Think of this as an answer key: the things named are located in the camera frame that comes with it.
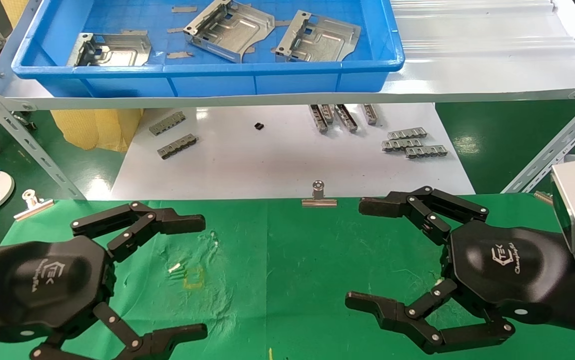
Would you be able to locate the green cloth mat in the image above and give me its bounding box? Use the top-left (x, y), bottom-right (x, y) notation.
top-left (0, 194), bottom-right (575, 360)

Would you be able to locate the grey slotted connector strip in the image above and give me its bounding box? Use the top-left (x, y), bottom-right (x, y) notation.
top-left (405, 145), bottom-right (449, 160)
top-left (381, 138), bottom-right (424, 153)
top-left (387, 127), bottom-right (428, 141)
top-left (148, 111), bottom-right (186, 137)
top-left (157, 133), bottom-right (198, 160)

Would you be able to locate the grey metal shelf rack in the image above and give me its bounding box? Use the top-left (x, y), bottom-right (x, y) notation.
top-left (0, 0), bottom-right (575, 201)

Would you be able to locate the white ribbed plastic panel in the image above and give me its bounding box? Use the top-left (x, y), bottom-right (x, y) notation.
top-left (390, 0), bottom-right (575, 61)

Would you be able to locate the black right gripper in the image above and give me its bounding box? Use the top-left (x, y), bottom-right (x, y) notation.
top-left (345, 186), bottom-right (575, 355)

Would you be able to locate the yellow cloth cover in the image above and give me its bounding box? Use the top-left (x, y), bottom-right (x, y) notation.
top-left (0, 0), bottom-right (143, 152)

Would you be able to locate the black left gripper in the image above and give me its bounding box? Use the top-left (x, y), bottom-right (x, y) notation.
top-left (0, 201), bottom-right (209, 360)

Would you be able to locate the blue plastic bin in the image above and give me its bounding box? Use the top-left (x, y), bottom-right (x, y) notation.
top-left (11, 0), bottom-right (406, 98)

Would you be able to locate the sheet metal bracket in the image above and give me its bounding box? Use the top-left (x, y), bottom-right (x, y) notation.
top-left (67, 33), bottom-right (152, 67)
top-left (183, 0), bottom-right (275, 64)
top-left (274, 10), bottom-right (362, 63)

